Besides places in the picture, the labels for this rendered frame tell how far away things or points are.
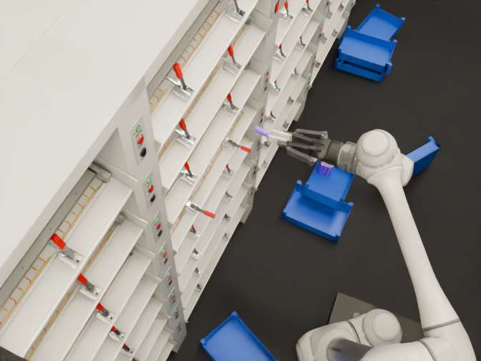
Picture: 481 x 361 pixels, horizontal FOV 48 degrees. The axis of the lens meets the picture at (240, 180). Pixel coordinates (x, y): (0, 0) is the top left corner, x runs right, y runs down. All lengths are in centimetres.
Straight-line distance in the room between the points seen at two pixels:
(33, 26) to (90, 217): 36
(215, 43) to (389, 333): 123
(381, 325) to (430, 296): 53
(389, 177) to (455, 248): 150
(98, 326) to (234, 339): 121
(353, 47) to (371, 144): 199
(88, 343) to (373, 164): 83
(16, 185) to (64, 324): 44
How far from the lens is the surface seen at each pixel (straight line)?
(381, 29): 366
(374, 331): 206
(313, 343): 203
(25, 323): 105
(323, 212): 281
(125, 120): 95
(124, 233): 127
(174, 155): 136
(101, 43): 101
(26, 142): 91
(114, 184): 111
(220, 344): 253
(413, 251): 153
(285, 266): 266
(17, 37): 105
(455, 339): 156
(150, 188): 119
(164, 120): 119
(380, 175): 146
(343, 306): 235
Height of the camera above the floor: 247
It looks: 60 degrees down
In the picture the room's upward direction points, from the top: 5 degrees clockwise
